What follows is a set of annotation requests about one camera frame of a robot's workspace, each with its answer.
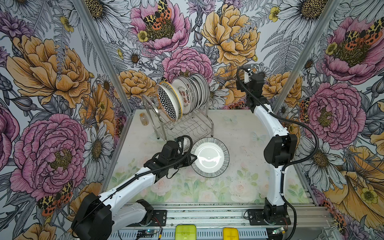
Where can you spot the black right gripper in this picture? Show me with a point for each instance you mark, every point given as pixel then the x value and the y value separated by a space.
pixel 241 84

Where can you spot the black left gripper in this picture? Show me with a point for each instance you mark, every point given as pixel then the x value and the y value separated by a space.
pixel 188 162

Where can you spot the white plate black striped rim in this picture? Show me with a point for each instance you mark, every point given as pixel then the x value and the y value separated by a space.
pixel 213 157

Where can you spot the silver metal dish rack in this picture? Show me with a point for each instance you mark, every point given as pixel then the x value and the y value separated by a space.
pixel 197 125

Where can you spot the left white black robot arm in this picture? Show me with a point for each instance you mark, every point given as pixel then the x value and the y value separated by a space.
pixel 120 198

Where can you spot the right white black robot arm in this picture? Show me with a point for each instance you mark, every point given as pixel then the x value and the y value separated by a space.
pixel 278 152

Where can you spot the white plate yellow rim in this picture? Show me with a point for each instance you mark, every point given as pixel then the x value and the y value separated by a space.
pixel 177 97

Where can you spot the black white patterned plate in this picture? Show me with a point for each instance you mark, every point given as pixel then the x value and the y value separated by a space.
pixel 167 102

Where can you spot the white plate red floral pattern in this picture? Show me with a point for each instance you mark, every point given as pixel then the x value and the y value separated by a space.
pixel 184 88

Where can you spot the green plastic box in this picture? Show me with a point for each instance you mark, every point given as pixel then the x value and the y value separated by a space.
pixel 185 232

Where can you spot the yellow plastic box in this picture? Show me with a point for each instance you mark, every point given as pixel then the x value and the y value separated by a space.
pixel 230 234

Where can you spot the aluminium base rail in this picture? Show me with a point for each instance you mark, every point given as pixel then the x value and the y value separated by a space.
pixel 225 215

